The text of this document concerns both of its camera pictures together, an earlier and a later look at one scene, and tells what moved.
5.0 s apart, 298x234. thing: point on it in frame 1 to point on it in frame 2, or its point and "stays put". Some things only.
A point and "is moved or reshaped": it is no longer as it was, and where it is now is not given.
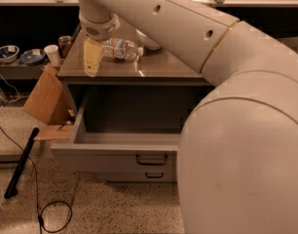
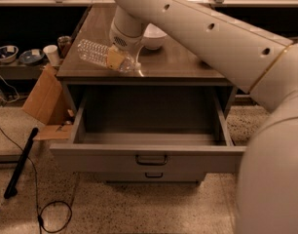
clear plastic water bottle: [121, 50] is moved or reshaped
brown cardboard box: [50, 103] stays put
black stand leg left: [12, 189] stays put
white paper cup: [54, 54] stays put
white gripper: [97, 29] to [123, 40]
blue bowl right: [32, 57] stays put
